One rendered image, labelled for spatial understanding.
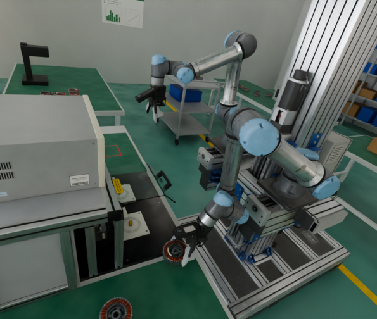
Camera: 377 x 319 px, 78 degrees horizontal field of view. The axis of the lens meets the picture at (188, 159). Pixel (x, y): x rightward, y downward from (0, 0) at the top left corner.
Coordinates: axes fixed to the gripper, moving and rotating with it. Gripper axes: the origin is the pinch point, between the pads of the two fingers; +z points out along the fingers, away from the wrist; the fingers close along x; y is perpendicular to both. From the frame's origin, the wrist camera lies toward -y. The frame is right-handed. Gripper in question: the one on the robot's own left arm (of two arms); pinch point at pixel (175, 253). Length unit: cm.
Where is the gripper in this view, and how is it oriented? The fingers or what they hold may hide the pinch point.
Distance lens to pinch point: 112.1
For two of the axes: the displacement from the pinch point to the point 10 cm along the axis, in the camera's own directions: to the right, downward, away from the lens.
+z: -5.8, 7.8, 2.4
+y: 6.9, 3.1, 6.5
